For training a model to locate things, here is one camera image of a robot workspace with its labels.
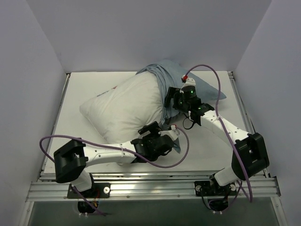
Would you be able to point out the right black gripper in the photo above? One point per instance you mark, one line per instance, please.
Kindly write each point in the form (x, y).
(169, 96)

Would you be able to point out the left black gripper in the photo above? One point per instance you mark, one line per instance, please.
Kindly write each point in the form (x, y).
(148, 128)

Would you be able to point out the grey striped pillowcase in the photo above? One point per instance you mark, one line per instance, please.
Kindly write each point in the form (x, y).
(169, 74)

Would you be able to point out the white pillow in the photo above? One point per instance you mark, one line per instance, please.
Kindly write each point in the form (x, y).
(119, 113)

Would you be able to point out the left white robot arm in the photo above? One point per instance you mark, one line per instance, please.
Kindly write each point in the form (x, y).
(75, 156)

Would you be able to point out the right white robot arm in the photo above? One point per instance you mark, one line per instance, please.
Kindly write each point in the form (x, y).
(205, 115)

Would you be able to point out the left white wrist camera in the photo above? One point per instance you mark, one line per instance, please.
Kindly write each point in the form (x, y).
(170, 131)

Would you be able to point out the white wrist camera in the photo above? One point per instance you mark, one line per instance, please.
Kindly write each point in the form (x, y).
(187, 82)
(170, 131)

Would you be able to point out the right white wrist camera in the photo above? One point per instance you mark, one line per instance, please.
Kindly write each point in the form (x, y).
(187, 82)

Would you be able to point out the aluminium front rail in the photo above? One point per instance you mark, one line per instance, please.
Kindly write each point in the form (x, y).
(125, 188)

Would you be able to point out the right aluminium side rail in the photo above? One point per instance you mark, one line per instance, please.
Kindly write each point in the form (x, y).
(244, 113)

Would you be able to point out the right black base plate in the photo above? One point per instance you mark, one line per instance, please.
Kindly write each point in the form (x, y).
(208, 188)

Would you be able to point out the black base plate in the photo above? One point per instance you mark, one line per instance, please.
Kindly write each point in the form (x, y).
(208, 188)
(98, 190)

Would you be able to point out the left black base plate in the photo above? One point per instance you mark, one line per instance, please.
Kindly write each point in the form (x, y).
(98, 190)

